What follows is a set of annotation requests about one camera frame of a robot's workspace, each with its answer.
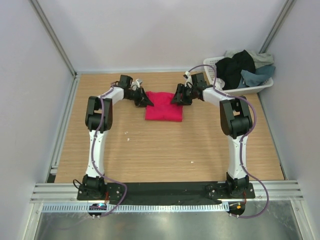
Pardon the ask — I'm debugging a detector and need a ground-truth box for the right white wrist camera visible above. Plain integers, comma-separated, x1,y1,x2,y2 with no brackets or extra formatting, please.
183,71,193,85

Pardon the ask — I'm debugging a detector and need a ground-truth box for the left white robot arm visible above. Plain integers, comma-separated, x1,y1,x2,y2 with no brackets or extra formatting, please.
78,74,154,200

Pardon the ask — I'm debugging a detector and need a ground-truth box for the black t shirt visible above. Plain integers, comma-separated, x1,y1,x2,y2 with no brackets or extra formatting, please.
215,50,256,91

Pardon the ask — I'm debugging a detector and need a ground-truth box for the blue t shirt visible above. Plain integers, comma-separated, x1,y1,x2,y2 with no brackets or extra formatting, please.
237,65,276,89

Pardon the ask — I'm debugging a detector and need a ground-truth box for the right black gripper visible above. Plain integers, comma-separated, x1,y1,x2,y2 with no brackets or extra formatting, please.
170,83,197,106

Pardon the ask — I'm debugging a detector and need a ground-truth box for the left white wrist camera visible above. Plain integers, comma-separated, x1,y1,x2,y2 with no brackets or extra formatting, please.
131,78,143,91

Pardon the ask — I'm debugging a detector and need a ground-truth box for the white plastic laundry basket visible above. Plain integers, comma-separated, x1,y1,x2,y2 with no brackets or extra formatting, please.
203,56,274,96

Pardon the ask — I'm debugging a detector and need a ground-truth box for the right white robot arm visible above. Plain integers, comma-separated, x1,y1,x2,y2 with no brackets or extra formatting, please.
171,71,253,198

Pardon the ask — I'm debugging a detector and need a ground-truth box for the white slotted cable duct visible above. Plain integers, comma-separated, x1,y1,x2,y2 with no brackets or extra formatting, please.
42,202,229,213

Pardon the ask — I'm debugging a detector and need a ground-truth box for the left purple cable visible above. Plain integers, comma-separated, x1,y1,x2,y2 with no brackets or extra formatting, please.
90,84,128,218

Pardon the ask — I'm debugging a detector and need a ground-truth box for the aluminium rail frame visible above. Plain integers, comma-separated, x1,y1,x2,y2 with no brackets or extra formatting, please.
30,180,303,206

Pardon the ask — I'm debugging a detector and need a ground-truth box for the pink red t shirt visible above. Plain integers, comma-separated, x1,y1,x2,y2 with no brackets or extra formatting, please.
145,91,183,122

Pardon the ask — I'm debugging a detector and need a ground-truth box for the grey green t shirt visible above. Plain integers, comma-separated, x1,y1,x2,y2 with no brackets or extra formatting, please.
224,50,274,69

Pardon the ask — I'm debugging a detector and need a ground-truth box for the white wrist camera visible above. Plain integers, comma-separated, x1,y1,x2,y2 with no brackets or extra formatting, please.
183,71,193,85
131,78,143,91

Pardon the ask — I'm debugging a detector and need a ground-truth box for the white cloth in basket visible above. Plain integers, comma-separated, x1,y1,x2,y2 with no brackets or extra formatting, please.
215,78,225,91

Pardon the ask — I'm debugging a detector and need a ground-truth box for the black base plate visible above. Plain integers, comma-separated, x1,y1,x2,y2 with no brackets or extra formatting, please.
72,179,256,215

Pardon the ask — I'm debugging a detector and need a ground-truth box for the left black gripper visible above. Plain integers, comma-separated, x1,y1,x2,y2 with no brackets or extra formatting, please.
125,86,154,108

